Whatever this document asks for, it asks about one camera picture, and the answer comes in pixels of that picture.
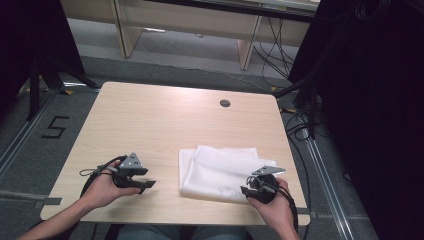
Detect light wooden desk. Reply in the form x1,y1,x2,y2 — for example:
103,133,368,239
59,0,322,72

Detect person's left hand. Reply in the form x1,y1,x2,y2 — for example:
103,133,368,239
80,160,143,210

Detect white cloth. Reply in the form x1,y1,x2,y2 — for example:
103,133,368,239
178,144,278,204

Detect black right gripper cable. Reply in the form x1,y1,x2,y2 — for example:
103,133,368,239
264,181,300,233

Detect black floor cables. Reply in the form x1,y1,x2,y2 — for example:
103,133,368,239
279,105,323,144

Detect black hanging cables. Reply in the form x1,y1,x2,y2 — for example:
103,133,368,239
252,16,300,80

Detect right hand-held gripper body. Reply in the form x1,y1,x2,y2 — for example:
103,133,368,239
250,165,286,205

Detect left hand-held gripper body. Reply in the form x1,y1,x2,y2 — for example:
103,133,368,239
112,152,150,189

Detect grey tape strip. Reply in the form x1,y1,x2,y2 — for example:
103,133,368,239
296,206,316,219
0,190,63,210

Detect black metal stand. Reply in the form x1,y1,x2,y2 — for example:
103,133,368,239
26,54,102,122
273,75,322,140

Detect person's right hand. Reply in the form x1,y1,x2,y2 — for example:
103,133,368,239
247,178,295,232

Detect black curtain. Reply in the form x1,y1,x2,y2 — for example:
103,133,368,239
0,0,86,118
288,0,424,240

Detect metal floor rail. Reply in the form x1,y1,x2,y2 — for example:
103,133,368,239
0,89,58,179
300,129,355,240

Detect person's legs in jeans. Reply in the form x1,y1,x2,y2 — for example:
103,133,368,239
116,224,248,240

